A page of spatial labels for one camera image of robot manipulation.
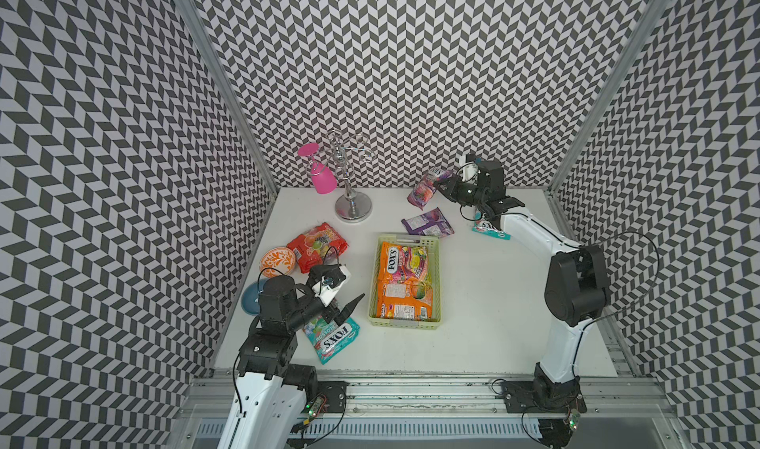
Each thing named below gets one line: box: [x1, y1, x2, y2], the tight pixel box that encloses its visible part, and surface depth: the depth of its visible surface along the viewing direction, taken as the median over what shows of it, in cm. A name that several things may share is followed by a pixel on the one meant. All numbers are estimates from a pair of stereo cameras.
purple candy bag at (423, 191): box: [406, 168, 454, 211], surface depth 91 cm
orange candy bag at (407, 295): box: [376, 270, 435, 320], surface depth 91 cm
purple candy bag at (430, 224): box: [400, 206, 456, 238], surface depth 108 cm
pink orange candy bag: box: [379, 241, 431, 285], surface depth 93 cm
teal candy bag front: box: [302, 315, 362, 365], surface depth 82 cm
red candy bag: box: [286, 222, 350, 273], surface depth 98 cm
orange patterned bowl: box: [259, 247, 296, 278], surface depth 97 cm
